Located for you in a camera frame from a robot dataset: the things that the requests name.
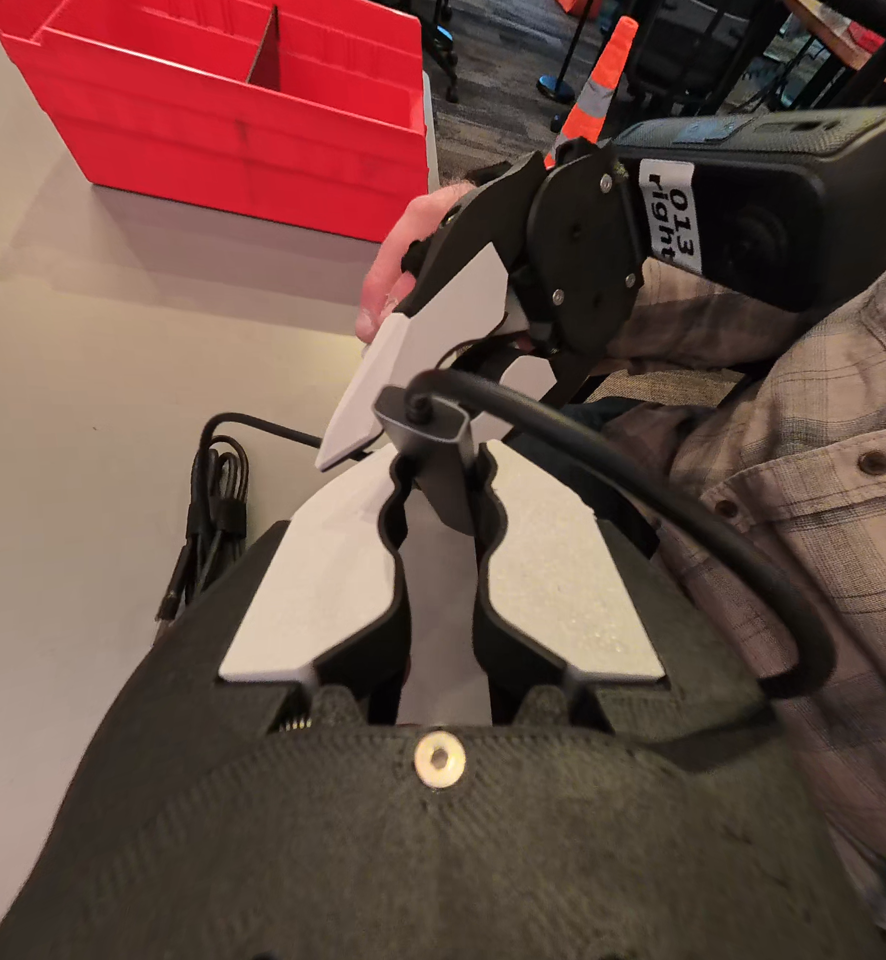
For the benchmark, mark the black stanchion post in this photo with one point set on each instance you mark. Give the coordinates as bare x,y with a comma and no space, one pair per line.
555,86

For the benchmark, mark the person's right hand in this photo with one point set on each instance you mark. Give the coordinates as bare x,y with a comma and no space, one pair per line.
383,277

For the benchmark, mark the red plastic bin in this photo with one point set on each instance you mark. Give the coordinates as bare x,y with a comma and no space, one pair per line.
188,150

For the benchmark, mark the black office chair base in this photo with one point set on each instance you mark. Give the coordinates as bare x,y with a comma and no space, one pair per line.
446,71

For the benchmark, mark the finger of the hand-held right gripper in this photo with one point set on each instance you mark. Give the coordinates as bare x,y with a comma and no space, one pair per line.
533,375
413,352

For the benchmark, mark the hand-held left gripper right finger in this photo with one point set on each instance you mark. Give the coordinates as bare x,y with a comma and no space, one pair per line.
563,592

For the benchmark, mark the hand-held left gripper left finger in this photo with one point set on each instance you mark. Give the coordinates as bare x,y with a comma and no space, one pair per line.
323,592

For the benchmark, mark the person's right forearm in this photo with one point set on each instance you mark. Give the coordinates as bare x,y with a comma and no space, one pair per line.
712,330

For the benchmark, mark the orange traffic cone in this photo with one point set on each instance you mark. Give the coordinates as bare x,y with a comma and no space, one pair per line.
600,75

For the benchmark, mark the wooden edge table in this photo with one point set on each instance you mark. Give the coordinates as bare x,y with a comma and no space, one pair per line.
862,45

